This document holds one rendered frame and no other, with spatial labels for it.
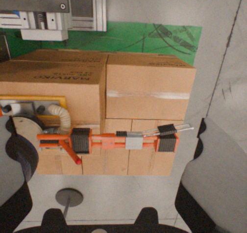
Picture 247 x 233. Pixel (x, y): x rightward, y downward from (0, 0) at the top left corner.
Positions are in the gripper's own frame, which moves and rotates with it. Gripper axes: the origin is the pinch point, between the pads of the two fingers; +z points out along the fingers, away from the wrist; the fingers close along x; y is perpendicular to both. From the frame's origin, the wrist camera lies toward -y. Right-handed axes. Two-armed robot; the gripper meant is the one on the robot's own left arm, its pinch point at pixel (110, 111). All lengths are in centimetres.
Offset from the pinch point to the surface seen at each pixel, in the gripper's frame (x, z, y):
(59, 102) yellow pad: -24, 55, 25
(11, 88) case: -44, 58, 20
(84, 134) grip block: -11, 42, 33
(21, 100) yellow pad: -39, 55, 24
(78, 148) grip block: -14, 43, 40
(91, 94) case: -10, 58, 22
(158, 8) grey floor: 35, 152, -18
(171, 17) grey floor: 47, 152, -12
